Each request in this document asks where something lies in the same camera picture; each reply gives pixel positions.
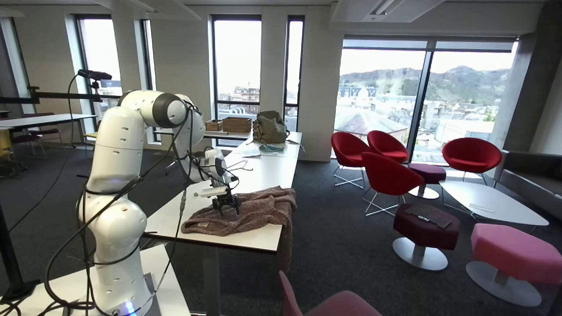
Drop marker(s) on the purple round stool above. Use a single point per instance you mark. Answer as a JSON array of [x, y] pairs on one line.
[[428, 172]]

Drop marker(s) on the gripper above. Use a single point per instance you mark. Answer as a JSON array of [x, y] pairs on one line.
[[225, 200]]

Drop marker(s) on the red lounge chair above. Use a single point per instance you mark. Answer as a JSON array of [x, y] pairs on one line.
[[470, 154]]

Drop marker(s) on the tall window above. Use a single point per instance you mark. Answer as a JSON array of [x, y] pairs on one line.
[[237, 61], [100, 52]]

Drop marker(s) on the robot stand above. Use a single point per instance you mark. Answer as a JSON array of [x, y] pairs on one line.
[[167, 294]]

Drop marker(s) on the yellow chair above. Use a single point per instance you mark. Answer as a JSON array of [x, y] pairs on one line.
[[5, 145]]

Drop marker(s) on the wide panorama window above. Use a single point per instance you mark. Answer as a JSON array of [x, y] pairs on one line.
[[386, 87]]

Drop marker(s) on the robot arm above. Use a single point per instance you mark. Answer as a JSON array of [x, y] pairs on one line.
[[118, 153]]

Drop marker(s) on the white paper sheets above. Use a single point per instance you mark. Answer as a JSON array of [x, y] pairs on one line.
[[250, 151]]

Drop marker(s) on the teal cloth item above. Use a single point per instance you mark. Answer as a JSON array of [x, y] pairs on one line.
[[271, 148]]

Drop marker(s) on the small wooden box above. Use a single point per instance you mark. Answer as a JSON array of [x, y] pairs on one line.
[[214, 125]]

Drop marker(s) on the white coffee table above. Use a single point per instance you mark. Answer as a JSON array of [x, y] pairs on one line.
[[491, 202]]

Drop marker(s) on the pink stool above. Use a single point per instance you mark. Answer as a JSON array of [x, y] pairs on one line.
[[513, 252]]

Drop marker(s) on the group of red lounge chairs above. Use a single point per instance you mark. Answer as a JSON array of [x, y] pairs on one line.
[[386, 175]]

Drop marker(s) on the brown knitted cloth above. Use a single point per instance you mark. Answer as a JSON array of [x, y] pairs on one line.
[[259, 213]]

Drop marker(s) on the grey sofa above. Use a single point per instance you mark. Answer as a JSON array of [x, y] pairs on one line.
[[533, 177]]

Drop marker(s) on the row of dark red chairs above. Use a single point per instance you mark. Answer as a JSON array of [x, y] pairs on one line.
[[41, 131]]

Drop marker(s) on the large wooden box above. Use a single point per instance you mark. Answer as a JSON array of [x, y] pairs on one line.
[[237, 124]]

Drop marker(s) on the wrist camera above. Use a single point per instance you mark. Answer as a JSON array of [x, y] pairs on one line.
[[211, 191]]

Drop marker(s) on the green backpack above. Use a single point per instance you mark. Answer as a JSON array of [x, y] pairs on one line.
[[270, 127]]

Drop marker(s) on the black keyboard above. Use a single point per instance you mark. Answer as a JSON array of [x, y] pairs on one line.
[[428, 216]]

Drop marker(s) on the narrow window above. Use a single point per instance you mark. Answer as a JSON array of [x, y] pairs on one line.
[[294, 66], [148, 57]]

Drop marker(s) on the dark maroon stool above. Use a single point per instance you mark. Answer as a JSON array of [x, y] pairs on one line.
[[421, 235]]

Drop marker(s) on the pink chair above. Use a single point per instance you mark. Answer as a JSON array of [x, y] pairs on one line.
[[338, 307]]

